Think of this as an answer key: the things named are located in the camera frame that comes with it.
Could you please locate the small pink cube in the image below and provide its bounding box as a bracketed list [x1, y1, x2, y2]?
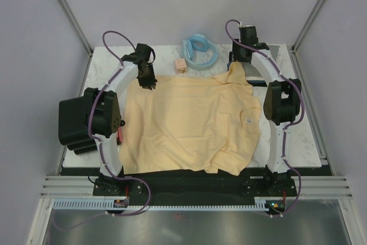
[174, 58, 188, 75]

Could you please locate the yellow t shirt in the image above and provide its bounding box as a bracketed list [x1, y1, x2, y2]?
[119, 63, 261, 176]

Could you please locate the black pink drawer organizer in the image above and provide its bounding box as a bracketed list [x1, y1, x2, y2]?
[58, 95, 126, 155]

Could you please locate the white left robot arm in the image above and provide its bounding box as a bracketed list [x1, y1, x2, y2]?
[83, 45, 157, 195]

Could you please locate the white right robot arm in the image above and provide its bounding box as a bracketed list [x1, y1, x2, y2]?
[232, 39, 305, 176]

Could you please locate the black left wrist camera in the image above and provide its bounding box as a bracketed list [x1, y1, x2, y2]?
[135, 43, 156, 64]

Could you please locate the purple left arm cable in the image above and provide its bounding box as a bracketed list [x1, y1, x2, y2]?
[53, 30, 153, 231]

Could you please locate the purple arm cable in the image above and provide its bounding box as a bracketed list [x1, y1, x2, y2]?
[225, 20, 302, 219]
[53, 30, 153, 231]

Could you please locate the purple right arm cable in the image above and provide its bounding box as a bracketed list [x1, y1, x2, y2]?
[225, 20, 302, 219]

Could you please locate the aluminium frame post right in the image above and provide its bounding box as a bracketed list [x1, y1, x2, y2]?
[290, 0, 327, 54]

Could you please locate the aluminium frame post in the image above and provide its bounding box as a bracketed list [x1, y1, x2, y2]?
[290, 0, 327, 54]
[56, 0, 93, 57]

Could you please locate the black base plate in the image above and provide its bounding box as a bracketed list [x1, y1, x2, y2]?
[61, 165, 332, 206]

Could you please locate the aluminium frame rail front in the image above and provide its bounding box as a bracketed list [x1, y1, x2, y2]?
[41, 174, 352, 199]

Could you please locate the aluminium frame post left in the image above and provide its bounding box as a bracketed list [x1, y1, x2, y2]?
[56, 0, 93, 57]

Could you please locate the white slotted cable duct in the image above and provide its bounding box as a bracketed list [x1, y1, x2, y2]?
[52, 198, 282, 211]

